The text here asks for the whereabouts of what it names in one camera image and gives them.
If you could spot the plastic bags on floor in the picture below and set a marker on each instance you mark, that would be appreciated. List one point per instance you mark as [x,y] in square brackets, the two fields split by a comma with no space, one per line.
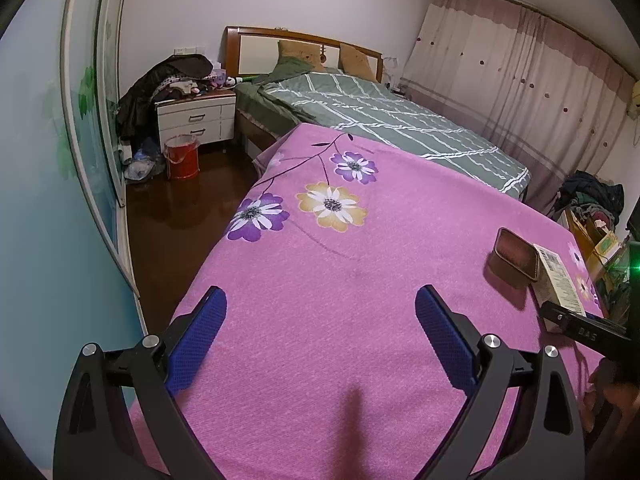
[142,165]

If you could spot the pink floral blanket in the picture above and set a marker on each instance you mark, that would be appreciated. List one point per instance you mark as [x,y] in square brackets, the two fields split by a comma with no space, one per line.
[340,285]

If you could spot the red bucket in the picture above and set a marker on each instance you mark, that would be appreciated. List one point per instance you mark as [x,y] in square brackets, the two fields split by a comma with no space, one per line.
[181,160]

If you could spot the glass wardrobe sliding door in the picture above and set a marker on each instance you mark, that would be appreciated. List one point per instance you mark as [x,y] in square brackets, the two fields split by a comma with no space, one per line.
[92,125]

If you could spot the wooden bed headboard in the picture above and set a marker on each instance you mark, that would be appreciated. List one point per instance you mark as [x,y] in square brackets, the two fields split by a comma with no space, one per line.
[255,47]

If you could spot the dark coat pile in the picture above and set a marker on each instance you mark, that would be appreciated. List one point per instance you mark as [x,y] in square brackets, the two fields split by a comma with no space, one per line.
[150,90]

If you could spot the pile of dark clothes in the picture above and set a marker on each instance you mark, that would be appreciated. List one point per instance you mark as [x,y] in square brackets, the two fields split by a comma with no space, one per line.
[595,195]

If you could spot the brown pillow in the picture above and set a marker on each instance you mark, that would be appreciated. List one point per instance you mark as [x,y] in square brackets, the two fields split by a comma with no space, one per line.
[357,62]
[300,55]

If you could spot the white nightstand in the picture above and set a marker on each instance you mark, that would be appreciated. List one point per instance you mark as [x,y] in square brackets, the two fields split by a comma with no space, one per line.
[197,117]

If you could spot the pink cup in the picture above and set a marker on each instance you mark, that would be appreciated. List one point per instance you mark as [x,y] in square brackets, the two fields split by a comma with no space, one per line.
[218,77]

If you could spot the cream rounded rectangular food box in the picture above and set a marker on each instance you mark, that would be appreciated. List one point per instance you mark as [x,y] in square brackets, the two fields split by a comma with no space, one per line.
[515,257]

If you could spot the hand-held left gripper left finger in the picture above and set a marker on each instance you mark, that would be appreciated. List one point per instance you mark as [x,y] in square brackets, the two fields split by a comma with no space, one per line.
[197,342]

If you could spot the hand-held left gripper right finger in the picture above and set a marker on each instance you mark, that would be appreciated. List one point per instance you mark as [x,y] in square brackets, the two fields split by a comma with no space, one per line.
[445,342]

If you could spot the small green box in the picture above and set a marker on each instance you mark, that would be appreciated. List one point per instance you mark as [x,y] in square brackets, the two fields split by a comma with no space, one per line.
[607,246]

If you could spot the white wall socket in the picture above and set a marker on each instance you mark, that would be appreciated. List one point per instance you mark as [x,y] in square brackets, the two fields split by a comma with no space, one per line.
[185,51]

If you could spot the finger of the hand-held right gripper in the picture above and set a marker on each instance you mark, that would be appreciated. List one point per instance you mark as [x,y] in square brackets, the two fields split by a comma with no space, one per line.
[582,330]

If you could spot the green striped quilt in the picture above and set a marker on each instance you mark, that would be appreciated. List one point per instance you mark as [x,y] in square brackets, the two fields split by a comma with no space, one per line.
[390,120]

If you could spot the pink dotted curtain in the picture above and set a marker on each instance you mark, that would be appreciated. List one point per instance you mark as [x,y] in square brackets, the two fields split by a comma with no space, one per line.
[525,85]

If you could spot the wooden desk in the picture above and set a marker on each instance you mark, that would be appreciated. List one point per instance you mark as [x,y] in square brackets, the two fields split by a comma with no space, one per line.
[582,232]

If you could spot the person's right hand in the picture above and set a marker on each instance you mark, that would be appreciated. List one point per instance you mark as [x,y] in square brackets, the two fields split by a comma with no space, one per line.
[622,395]

